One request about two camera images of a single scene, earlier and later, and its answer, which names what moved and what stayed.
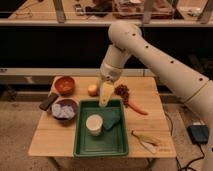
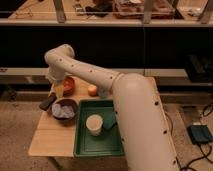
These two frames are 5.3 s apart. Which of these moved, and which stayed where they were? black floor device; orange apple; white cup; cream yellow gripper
Moved: cream yellow gripper
Stayed: black floor device; orange apple; white cup
